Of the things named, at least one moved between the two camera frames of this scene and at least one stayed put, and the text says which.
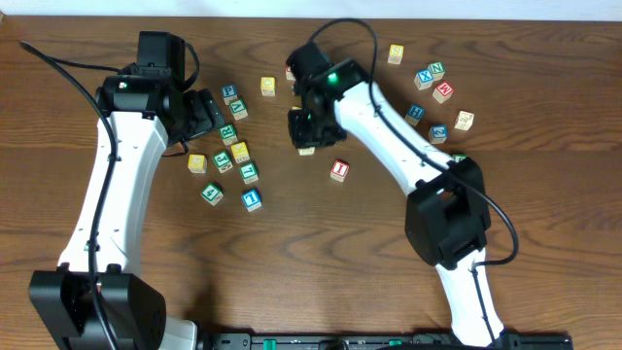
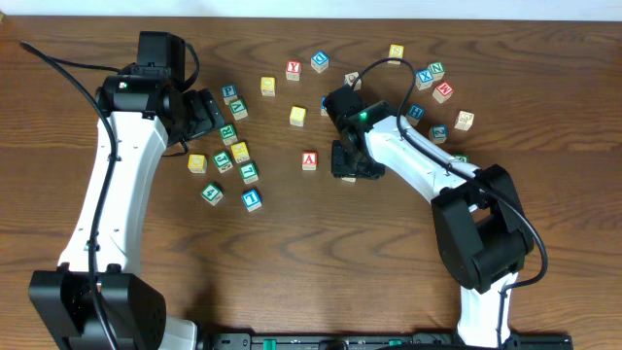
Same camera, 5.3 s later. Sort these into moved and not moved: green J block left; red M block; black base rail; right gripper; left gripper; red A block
Moved: red A block; right gripper
Not moved: left gripper; black base rail; green J block left; red M block
